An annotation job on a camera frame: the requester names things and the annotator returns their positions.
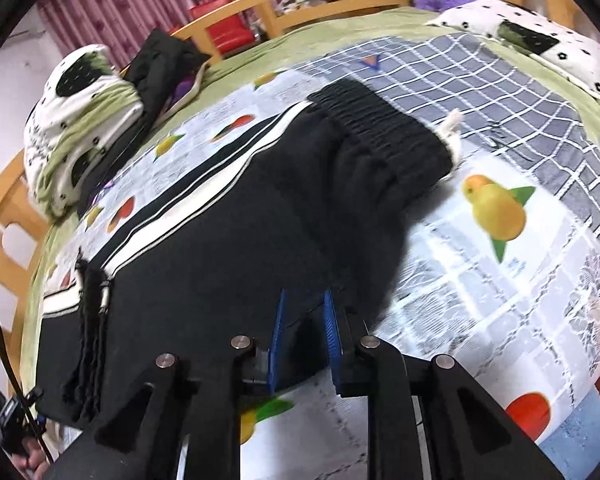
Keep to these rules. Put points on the folded white green quilt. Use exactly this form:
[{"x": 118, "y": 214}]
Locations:
[{"x": 85, "y": 107}]

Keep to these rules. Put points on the black pants with white stripe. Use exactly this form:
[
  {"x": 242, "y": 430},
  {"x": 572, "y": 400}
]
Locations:
[{"x": 306, "y": 204}]

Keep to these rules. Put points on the white dotted pillow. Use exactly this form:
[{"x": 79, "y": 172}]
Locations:
[{"x": 559, "y": 48}]

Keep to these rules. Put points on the fruit print bed sheet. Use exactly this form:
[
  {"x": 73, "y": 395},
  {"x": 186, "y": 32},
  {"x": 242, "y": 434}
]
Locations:
[{"x": 501, "y": 268}]

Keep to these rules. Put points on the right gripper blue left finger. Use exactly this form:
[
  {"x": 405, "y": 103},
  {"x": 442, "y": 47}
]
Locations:
[{"x": 277, "y": 334}]

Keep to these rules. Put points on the person's left hand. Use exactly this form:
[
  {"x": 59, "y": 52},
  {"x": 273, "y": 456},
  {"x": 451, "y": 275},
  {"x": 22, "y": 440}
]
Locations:
[{"x": 32, "y": 462}]

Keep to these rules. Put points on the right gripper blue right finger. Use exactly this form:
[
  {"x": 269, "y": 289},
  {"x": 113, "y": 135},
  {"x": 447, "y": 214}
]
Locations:
[{"x": 332, "y": 336}]

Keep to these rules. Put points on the red chair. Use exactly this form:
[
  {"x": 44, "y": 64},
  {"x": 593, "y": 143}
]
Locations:
[{"x": 219, "y": 29}]

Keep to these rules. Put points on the green fleece blanket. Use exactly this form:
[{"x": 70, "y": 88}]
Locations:
[{"x": 305, "y": 43}]

